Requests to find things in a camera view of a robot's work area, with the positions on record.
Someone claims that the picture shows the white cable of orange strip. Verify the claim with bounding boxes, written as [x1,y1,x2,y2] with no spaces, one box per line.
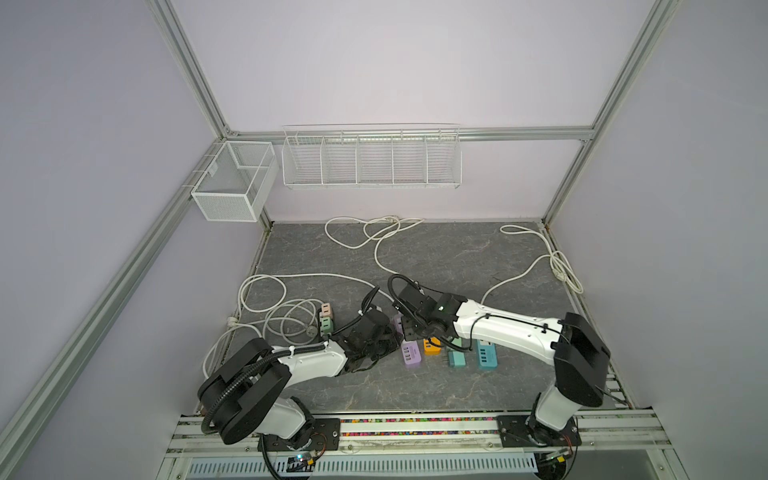
[363,217,428,295]

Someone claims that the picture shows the white mesh box basket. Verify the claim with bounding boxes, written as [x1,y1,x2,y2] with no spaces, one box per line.
[192,141,279,223]

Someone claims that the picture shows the white wire wall basket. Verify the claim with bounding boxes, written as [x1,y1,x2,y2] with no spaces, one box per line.
[282,123,463,189]

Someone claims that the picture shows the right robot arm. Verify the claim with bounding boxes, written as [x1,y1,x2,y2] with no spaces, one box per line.
[387,274,611,433]

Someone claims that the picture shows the orange power strip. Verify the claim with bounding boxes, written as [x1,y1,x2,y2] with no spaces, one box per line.
[423,337,442,356]

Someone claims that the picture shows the white vented cable duct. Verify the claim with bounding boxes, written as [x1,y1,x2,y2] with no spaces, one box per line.
[182,452,539,479]

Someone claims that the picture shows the purple power strip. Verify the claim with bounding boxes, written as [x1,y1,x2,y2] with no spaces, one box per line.
[391,314,422,369]

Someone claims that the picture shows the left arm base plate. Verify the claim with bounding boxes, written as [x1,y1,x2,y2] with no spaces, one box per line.
[258,417,341,453]

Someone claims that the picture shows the teal power strip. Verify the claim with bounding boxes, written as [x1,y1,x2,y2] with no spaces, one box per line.
[476,340,498,370]

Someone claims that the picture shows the white cable of teal strip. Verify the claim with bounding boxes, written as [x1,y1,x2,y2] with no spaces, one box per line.
[479,224,584,306]

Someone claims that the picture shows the white cable of black strip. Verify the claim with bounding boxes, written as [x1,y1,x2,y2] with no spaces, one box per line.
[201,287,325,379]

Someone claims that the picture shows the aluminium front rail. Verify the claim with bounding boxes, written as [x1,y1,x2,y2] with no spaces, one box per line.
[161,409,673,460]

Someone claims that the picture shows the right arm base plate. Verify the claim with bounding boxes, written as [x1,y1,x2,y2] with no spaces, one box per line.
[496,414,582,448]

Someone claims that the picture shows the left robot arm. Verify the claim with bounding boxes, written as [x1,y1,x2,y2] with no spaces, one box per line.
[198,287,402,449]

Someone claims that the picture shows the teal plug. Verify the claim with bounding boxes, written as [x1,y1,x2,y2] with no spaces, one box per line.
[447,350,467,369]

